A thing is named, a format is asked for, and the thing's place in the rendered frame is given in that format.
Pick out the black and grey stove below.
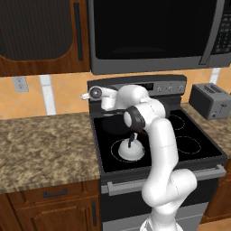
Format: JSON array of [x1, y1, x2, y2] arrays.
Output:
[[87, 74, 228, 231]]

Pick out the black base cupboard handle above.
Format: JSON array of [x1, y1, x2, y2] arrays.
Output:
[[91, 199, 98, 227]]

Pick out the black oven door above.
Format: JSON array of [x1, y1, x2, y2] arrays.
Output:
[[99, 176, 220, 223]]

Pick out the black and grey microwave oven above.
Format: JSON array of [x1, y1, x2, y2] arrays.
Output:
[[87, 0, 231, 76]]

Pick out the brown wooden drawer front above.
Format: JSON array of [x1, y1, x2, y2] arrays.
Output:
[[6, 180, 101, 209]]

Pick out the black drawer handle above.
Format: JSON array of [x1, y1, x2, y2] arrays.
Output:
[[42, 188, 69, 199]]

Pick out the white kettle with black handle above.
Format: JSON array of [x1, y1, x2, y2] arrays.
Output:
[[117, 133, 145, 161]]

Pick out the brown wall cupboard door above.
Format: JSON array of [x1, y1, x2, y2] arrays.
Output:
[[0, 0, 91, 78]]

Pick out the grey wall socket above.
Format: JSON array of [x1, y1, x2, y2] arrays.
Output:
[[12, 76, 30, 94]]

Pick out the grey toaster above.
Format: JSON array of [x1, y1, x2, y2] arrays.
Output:
[[188, 82, 231, 121]]

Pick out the black wall cupboard handle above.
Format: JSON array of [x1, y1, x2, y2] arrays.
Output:
[[73, 2, 85, 62]]

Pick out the grey microwave door handle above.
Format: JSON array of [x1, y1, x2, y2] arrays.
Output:
[[199, 0, 226, 66]]

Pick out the brown base cupboard door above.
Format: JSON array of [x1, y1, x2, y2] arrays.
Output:
[[14, 197, 102, 231]]

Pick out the brown base cupboard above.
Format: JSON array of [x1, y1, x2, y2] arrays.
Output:
[[199, 158, 231, 226]]

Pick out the grey stove bottom drawer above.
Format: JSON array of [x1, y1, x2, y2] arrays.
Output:
[[101, 201, 209, 231]]

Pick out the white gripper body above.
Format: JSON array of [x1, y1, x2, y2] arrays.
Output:
[[79, 92, 91, 101]]

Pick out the grey oven door handle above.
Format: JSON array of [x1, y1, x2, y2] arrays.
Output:
[[106, 164, 227, 197]]

